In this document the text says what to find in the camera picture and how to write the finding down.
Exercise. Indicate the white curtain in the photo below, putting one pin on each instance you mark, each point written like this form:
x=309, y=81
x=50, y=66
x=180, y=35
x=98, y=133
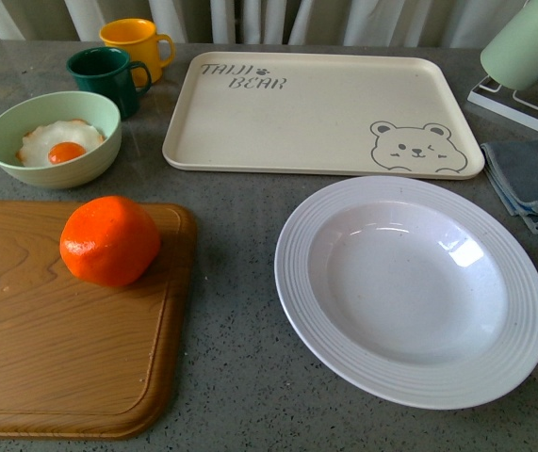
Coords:
x=428, y=23

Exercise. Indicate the orange fruit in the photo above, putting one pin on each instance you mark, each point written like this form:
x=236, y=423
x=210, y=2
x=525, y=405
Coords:
x=109, y=241

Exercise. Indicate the grey folded cloth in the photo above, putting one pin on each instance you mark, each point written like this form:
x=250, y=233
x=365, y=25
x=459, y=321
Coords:
x=512, y=169

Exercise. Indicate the light green bowl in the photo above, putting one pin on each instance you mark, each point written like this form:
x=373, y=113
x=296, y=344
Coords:
x=95, y=109

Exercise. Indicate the yellow mug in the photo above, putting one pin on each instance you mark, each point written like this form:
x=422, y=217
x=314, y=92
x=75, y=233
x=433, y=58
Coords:
x=140, y=39

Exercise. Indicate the white wire cup rack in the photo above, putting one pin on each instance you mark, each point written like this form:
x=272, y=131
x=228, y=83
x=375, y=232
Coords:
x=520, y=107

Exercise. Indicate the cream bear tray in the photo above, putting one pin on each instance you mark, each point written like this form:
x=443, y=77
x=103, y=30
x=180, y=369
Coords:
x=320, y=114

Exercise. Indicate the light green cup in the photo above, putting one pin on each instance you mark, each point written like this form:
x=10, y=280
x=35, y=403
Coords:
x=511, y=57

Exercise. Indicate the dark green mug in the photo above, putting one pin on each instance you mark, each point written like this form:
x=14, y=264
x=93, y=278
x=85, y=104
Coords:
x=110, y=71

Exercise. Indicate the fake fried egg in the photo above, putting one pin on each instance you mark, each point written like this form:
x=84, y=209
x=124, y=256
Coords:
x=57, y=143

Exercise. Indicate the white ridged plate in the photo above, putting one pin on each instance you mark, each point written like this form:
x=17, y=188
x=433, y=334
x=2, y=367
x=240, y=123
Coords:
x=409, y=292

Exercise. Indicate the wooden cutting board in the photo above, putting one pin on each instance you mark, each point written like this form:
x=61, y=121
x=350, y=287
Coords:
x=79, y=360

